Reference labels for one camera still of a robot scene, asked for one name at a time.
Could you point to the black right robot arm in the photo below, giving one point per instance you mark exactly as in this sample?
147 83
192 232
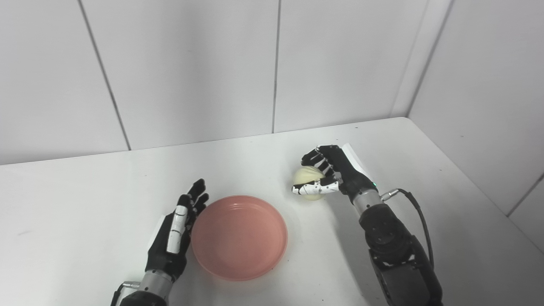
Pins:
395 250

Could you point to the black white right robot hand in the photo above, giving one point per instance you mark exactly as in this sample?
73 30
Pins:
352 176

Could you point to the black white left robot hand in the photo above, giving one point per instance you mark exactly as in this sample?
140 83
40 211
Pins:
159 250

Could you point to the cream steamed bun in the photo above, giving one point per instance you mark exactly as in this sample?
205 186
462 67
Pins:
308 175

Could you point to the pink round plate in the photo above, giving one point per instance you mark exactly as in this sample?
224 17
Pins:
238 238

